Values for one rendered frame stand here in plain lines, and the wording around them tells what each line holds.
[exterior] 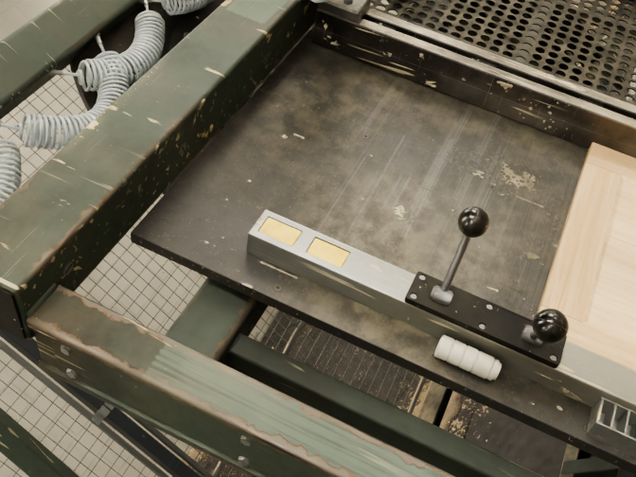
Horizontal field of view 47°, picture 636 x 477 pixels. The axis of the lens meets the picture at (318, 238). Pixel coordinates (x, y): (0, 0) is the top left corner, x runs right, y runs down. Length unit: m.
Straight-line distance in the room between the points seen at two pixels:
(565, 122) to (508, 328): 0.47
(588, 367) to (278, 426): 0.39
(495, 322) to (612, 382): 0.15
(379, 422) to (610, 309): 0.35
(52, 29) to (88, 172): 0.70
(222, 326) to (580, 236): 0.53
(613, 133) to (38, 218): 0.88
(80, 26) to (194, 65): 0.57
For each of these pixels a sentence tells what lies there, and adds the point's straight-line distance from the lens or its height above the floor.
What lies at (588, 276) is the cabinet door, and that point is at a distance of 1.09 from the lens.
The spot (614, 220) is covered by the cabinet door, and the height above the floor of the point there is 1.31.
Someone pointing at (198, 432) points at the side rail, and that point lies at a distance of 0.88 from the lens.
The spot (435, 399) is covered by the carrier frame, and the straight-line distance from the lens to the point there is 2.22.
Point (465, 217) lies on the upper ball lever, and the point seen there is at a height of 1.55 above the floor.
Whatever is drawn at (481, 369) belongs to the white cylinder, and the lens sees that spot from 0.93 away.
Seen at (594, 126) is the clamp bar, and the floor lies 1.39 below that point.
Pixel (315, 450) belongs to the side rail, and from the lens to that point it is 0.80.
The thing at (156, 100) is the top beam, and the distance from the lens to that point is 1.06.
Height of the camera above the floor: 1.87
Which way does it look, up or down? 14 degrees down
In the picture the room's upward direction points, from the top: 45 degrees counter-clockwise
